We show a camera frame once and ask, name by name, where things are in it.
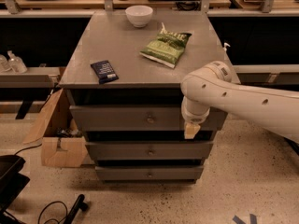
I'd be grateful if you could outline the grey top drawer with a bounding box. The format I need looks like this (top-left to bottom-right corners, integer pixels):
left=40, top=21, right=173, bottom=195
left=68, top=104, right=231, bottom=133

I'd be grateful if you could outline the grey drawer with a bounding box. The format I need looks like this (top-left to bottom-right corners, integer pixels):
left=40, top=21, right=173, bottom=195
left=95, top=166, right=204, bottom=181
left=68, top=104, right=231, bottom=133
left=86, top=141, right=213, bottom=161

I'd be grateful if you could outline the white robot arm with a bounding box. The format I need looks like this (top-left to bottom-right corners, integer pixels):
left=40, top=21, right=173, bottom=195
left=180, top=61, right=299, bottom=143

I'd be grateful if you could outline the grey drawer cabinet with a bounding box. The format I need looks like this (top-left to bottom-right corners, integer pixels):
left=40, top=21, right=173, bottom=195
left=60, top=10, right=229, bottom=168

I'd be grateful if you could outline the white pump bottle top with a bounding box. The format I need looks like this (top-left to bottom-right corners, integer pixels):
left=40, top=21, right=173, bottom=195
left=223, top=42, right=231, bottom=51

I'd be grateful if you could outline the grey bottom drawer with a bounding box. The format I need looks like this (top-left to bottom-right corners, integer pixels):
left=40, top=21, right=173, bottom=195
left=95, top=166, right=204, bottom=181

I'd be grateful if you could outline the grey middle drawer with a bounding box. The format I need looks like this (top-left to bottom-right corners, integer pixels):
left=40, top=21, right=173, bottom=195
left=86, top=141, right=213, bottom=161

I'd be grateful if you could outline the open cardboard box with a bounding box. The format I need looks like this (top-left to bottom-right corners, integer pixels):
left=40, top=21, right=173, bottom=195
left=23, top=90, right=88, bottom=168

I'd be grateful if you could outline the green chip bag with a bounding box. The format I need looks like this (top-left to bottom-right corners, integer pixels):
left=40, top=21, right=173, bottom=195
left=139, top=23, right=192, bottom=69

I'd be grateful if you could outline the dark blue snack bar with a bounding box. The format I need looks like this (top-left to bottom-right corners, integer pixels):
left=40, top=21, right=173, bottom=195
left=91, top=60, right=119, bottom=84

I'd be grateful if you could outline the white ceramic bowl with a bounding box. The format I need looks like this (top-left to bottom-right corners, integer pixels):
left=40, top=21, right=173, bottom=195
left=125, top=6, right=153, bottom=28

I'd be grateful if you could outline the black chair base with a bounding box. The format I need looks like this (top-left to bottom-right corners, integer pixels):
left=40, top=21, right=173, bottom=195
left=0, top=155, right=30, bottom=224

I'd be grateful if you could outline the clear plastic bottle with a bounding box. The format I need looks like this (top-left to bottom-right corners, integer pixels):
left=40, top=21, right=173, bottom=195
left=7, top=50, right=27, bottom=74

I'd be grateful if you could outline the black floor cable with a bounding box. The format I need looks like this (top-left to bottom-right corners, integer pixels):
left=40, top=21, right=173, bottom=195
left=37, top=193, right=90, bottom=224

